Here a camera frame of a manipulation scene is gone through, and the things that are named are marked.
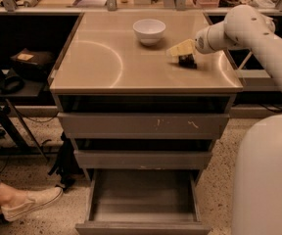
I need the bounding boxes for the grey middle drawer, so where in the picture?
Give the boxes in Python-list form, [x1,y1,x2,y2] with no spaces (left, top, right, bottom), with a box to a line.
[74,150,212,169]

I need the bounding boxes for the person's leg in jeans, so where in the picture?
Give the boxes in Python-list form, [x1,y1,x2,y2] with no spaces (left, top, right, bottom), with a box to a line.
[0,180,27,209]

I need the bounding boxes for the black bag with label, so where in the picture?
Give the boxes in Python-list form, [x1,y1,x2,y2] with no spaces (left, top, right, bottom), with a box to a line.
[10,48,56,82]

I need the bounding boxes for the black stand with clamp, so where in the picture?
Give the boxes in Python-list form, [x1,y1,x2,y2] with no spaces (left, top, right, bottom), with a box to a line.
[0,69,48,160]

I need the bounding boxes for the grey top drawer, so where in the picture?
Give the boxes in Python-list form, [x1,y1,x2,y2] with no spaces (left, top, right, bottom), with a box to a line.
[58,113,229,139]

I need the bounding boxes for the grey drawer cabinet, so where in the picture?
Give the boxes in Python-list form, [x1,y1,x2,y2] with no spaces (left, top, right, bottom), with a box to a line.
[47,10,246,182]

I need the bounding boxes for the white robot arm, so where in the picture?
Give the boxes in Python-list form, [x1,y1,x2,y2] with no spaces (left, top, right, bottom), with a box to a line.
[185,5,282,235]

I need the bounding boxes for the white ceramic bowl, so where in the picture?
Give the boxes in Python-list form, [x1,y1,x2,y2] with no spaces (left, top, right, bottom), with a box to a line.
[133,19,165,46]

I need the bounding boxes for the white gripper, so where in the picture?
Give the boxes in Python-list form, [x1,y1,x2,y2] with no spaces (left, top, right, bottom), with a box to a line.
[166,23,235,57]

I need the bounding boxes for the beige slip-on shoe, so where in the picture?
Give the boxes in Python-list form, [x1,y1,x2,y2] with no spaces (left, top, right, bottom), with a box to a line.
[1,187,63,222]

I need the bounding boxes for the grey open bottom drawer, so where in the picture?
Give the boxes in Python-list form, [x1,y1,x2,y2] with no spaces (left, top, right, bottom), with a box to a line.
[75,169,211,235]

